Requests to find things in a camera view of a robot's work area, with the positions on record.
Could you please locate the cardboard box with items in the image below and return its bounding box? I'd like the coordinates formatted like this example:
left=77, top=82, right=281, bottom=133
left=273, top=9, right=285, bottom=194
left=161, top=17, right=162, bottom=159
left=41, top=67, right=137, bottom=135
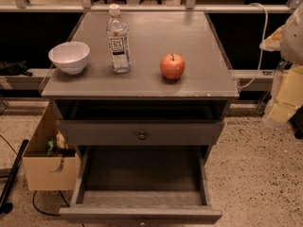
left=23, top=104, right=80, bottom=191

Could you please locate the black pole stand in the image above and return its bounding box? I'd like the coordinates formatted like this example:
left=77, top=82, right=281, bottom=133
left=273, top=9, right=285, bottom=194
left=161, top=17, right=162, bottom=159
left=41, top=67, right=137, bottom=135
left=0, top=139, right=28, bottom=214

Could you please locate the clear plastic water bottle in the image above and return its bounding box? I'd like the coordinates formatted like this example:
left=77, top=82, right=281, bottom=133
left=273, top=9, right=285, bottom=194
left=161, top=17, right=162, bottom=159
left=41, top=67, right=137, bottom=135
left=106, top=4, right=131, bottom=74

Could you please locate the white ceramic bowl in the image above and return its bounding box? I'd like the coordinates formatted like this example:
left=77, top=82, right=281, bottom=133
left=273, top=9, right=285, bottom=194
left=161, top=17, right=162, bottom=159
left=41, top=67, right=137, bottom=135
left=48, top=42, right=90, bottom=75

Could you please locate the grey wooden drawer cabinet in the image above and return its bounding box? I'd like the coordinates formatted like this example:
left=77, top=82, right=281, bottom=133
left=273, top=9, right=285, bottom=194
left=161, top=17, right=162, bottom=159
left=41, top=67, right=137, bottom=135
left=40, top=10, right=241, bottom=163

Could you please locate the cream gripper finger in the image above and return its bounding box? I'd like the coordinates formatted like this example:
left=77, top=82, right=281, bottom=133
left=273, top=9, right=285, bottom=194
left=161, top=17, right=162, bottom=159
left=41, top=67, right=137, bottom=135
left=259, top=26, right=284, bottom=52
left=262, top=67, right=303, bottom=126

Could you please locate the red apple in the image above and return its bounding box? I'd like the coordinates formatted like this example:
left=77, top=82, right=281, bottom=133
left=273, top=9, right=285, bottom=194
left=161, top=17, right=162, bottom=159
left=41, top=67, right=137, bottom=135
left=160, top=53, right=185, bottom=79

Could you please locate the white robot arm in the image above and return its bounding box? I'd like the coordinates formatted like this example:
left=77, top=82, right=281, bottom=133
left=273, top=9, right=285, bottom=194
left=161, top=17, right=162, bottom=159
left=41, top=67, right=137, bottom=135
left=259, top=4, right=303, bottom=128

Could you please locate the metal railing frame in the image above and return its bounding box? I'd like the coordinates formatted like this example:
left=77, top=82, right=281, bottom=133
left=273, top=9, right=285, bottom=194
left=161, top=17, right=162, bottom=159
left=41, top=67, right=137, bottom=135
left=0, top=0, right=302, bottom=13

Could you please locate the black floor cable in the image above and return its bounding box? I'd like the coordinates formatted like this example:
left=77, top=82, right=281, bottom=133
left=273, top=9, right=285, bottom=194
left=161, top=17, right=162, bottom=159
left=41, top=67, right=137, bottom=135
left=31, top=190, right=71, bottom=218

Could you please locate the closed grey upper drawer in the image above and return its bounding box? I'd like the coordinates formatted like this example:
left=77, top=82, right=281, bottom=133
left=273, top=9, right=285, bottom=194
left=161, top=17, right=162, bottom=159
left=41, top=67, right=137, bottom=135
left=57, top=120, right=224, bottom=146

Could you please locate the white cable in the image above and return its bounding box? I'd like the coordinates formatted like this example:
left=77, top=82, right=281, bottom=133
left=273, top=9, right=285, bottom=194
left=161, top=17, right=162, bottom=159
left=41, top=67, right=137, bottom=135
left=235, top=2, right=269, bottom=91

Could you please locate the open grey middle drawer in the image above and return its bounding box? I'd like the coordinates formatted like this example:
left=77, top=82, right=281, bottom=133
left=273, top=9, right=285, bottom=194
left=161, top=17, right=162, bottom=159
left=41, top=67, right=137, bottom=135
left=60, top=146, right=223, bottom=227

